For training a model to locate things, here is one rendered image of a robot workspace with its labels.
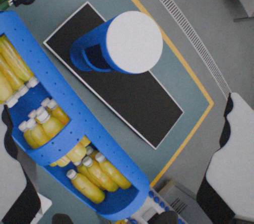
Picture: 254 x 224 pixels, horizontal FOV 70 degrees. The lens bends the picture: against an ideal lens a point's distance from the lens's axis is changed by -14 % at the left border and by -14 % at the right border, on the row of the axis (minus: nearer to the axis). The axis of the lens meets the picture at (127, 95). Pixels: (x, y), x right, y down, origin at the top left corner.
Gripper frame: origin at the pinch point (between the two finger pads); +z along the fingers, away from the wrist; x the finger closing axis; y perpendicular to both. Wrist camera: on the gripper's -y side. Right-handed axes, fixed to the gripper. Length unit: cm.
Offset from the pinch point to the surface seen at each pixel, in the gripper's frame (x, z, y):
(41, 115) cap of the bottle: -26, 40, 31
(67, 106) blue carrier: -17, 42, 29
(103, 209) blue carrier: -12, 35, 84
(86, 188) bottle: -17, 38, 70
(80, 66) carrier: -34, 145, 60
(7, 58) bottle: -36, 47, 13
